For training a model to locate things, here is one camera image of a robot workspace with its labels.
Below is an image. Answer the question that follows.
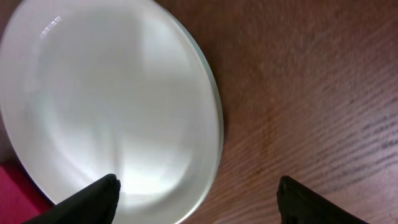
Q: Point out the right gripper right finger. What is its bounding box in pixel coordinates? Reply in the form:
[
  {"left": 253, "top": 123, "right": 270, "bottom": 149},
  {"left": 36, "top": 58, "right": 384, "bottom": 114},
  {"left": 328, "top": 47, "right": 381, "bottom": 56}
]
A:
[{"left": 277, "top": 175, "right": 367, "bottom": 224}]

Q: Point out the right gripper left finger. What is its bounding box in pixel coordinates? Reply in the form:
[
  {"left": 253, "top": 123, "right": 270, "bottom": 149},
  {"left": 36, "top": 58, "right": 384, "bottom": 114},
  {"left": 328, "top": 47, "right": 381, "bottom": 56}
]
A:
[{"left": 26, "top": 174, "right": 121, "bottom": 224}]

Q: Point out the white plate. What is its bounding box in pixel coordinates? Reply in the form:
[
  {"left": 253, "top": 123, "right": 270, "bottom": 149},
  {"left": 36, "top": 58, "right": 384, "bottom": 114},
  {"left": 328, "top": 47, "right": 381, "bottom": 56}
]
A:
[{"left": 1, "top": 0, "right": 218, "bottom": 223}]

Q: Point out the mint green plate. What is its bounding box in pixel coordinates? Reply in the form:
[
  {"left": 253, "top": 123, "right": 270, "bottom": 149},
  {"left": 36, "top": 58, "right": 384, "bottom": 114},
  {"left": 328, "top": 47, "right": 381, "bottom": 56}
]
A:
[{"left": 155, "top": 1, "right": 225, "bottom": 224}]

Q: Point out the red plastic tray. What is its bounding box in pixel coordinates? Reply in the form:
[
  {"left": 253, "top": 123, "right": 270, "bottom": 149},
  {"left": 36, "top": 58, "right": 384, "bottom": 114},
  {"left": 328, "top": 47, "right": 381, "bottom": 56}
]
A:
[{"left": 1, "top": 162, "right": 52, "bottom": 224}]

